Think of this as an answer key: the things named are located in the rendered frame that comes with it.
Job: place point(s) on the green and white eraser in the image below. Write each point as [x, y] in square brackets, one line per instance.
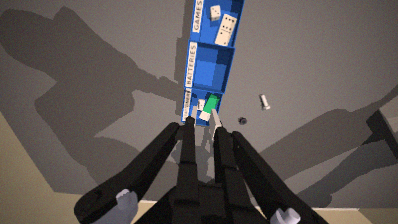
[210, 104]

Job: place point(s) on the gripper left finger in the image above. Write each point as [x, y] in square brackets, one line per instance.
[115, 201]

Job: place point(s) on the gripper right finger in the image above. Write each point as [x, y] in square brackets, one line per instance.
[276, 201]

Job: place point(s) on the blue rack of three labelled bins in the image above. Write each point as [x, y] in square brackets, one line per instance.
[208, 64]

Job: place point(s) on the white die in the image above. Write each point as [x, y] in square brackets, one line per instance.
[215, 13]

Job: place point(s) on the cream domino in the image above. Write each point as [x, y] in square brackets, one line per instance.
[225, 30]

